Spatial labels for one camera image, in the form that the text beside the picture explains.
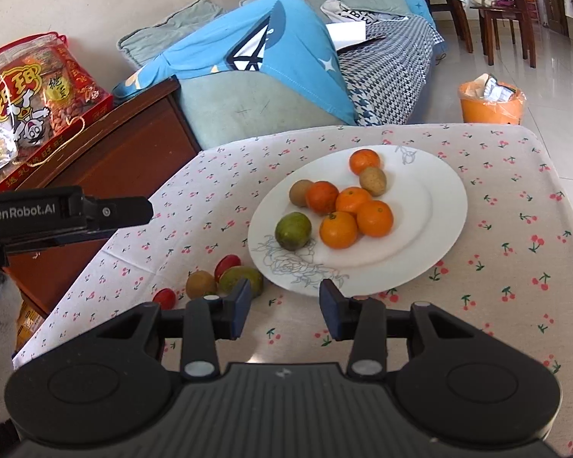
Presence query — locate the green fruit from plate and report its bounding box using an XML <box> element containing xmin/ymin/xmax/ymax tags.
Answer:
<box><xmin>217</xmin><ymin>264</ymin><xmax>266</xmax><ymax>298</ymax></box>

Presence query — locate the large orange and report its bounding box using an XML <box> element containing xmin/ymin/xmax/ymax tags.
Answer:
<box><xmin>319</xmin><ymin>211</ymin><xmax>359</xmax><ymax>249</ymax></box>
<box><xmin>349</xmin><ymin>149</ymin><xmax>381</xmax><ymax>176</ymax></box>

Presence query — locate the small orange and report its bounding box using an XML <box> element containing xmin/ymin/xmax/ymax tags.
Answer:
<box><xmin>305</xmin><ymin>181</ymin><xmax>339</xmax><ymax>215</ymax></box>
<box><xmin>335</xmin><ymin>186</ymin><xmax>372</xmax><ymax>216</ymax></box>
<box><xmin>356</xmin><ymin>201</ymin><xmax>394</xmax><ymax>238</ymax></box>

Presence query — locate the green round fruit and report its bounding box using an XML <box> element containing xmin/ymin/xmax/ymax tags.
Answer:
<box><xmin>274</xmin><ymin>212</ymin><xmax>312</xmax><ymax>251</ymax></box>

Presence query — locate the white plate with flower drawing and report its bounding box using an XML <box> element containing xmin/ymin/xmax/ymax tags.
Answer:
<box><xmin>248</xmin><ymin>145</ymin><xmax>468</xmax><ymax>297</ymax></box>

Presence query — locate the brown kiwi front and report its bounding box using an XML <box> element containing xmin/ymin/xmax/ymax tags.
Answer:
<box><xmin>359</xmin><ymin>166</ymin><xmax>388</xmax><ymax>197</ymax></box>

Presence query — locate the brown kiwi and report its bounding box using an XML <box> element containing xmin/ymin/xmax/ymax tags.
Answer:
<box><xmin>359</xmin><ymin>166</ymin><xmax>388</xmax><ymax>197</ymax></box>
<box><xmin>288</xmin><ymin>179</ymin><xmax>312</xmax><ymax>208</ymax></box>

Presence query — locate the brown kiwi back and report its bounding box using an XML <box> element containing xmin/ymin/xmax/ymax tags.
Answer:
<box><xmin>288</xmin><ymin>179</ymin><xmax>312</xmax><ymax>208</ymax></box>

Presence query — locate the shiny golden kiwi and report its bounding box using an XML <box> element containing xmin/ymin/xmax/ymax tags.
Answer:
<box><xmin>185</xmin><ymin>270</ymin><xmax>217</xmax><ymax>300</ymax></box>

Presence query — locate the cardboard box on floor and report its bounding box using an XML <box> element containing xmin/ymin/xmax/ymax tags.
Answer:
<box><xmin>15</xmin><ymin>300</ymin><xmax>44</xmax><ymax>353</ymax></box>

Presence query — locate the red snack gift bag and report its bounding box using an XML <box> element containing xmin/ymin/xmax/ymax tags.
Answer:
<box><xmin>0</xmin><ymin>31</ymin><xmax>112</xmax><ymax>192</ymax></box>

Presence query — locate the green sofa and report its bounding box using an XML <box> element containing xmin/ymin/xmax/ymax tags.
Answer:
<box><xmin>179</xmin><ymin>71</ymin><xmax>343</xmax><ymax>150</ymax></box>

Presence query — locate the grey green cushion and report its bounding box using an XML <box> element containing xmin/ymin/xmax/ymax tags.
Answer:
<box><xmin>117</xmin><ymin>0</ymin><xmax>224</xmax><ymax>68</ymax></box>

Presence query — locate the houndstooth sofa cover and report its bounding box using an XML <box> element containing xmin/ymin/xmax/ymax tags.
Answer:
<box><xmin>338</xmin><ymin>15</ymin><xmax>444</xmax><ymax>127</ymax></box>

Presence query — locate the orange waste bin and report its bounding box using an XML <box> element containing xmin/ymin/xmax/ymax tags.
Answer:
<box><xmin>457</xmin><ymin>73</ymin><xmax>526</xmax><ymax>125</ymax></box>

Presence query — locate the blue blanket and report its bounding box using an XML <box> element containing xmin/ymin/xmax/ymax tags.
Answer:
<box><xmin>112</xmin><ymin>0</ymin><xmax>355</xmax><ymax>125</ymax></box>

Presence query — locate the white paper on sofa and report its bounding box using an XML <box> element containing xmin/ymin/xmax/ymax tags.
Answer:
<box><xmin>326</xmin><ymin>21</ymin><xmax>366</xmax><ymax>51</ymax></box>

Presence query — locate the dark wooden chair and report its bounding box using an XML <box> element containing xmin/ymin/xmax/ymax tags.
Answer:
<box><xmin>471</xmin><ymin>0</ymin><xmax>537</xmax><ymax>68</ymax></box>

